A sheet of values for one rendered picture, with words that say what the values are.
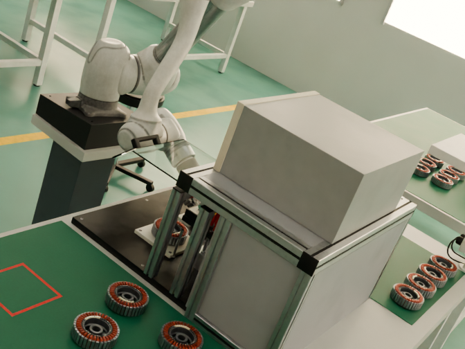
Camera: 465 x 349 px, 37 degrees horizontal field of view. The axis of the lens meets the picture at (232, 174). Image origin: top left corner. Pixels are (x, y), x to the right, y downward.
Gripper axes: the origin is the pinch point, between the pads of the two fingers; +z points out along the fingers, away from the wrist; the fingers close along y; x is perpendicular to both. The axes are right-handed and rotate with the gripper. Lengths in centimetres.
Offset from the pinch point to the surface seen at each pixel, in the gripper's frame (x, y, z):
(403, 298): 29, -27, 56
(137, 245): -4.0, 35.9, -0.3
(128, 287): 4, 55, 11
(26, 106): -179, -123, -151
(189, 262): 18, 45, 14
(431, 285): 32, -47, 59
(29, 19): -214, -206, -250
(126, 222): -9.3, 29.6, -9.4
